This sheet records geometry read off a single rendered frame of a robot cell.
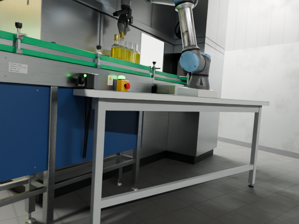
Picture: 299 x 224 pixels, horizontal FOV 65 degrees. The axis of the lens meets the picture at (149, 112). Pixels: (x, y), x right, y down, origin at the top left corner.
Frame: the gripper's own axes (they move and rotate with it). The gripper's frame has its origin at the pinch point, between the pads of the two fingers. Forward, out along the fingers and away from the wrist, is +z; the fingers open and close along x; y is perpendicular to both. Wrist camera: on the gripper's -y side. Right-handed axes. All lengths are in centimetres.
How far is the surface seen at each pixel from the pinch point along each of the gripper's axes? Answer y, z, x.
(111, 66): -24.5, 27.7, -13.7
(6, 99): -87, 50, -14
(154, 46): 63, -4, 13
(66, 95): -57, 47, -14
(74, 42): -31.1, 12.5, 15.0
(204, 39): 107, -18, -21
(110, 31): 0.0, -2.5, 12.1
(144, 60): 47, 12, 13
